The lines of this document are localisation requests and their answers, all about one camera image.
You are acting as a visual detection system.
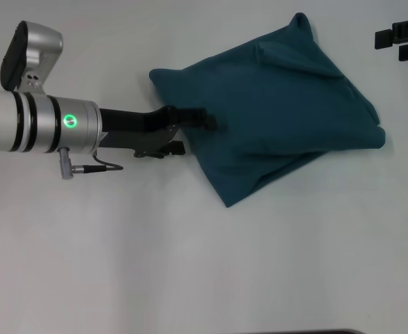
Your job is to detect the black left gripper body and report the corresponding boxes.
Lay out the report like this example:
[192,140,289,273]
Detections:
[98,105,181,159]

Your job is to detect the teal t-shirt with FREE print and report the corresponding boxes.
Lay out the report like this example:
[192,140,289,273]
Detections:
[148,12,387,209]

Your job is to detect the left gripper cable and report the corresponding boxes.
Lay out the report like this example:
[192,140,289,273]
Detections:
[70,152,125,174]

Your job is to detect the silver left cable plug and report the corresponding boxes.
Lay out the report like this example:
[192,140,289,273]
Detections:
[58,146,74,180]

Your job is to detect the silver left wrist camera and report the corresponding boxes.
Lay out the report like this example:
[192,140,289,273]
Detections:
[0,20,65,95]

